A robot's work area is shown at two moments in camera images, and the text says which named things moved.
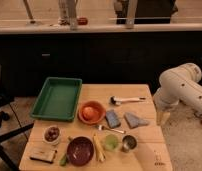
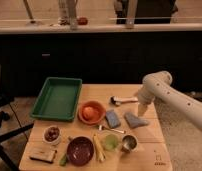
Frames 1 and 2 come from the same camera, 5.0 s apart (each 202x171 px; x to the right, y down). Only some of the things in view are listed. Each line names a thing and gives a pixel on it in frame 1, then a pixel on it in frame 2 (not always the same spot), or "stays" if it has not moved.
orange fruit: (89, 113) stays
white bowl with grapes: (51, 135) stays
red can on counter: (82, 21) stays
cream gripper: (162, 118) → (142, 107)
